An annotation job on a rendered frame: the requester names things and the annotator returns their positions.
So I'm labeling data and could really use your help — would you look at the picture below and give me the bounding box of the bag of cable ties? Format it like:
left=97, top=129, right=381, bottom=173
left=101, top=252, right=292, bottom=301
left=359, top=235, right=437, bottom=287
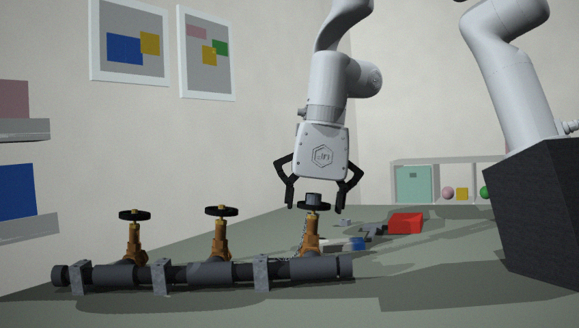
left=319, top=237, right=365, bottom=253

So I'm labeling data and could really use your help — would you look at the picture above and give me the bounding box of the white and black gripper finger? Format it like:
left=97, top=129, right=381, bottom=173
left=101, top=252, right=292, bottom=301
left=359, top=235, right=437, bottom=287
left=273, top=153, right=300, bottom=209
left=335, top=160, right=364, bottom=214

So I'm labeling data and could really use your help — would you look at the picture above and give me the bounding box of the black tag with metal chain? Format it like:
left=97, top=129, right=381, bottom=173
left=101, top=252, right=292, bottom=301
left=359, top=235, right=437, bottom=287
left=268, top=213, right=320, bottom=262

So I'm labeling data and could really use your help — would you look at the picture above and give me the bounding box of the red block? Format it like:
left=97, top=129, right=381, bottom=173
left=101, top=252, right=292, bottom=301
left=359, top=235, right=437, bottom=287
left=388, top=213, right=423, bottom=234

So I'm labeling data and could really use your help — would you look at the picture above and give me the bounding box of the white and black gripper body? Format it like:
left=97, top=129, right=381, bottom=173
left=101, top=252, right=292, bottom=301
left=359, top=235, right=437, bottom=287
left=292, top=120, right=350, bottom=181

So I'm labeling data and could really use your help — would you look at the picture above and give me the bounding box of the grey cylinder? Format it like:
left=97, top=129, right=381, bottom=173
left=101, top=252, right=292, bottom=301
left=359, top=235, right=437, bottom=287
left=305, top=193, right=322, bottom=205

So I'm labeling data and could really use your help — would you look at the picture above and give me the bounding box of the dark grey pipe manifold with clamps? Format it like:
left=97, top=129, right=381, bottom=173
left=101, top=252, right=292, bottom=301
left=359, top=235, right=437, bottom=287
left=51, top=201, right=353, bottom=295

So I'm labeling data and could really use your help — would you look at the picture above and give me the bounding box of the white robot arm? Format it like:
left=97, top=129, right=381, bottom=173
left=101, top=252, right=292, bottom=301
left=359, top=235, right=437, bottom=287
left=297, top=0, right=579, bottom=160

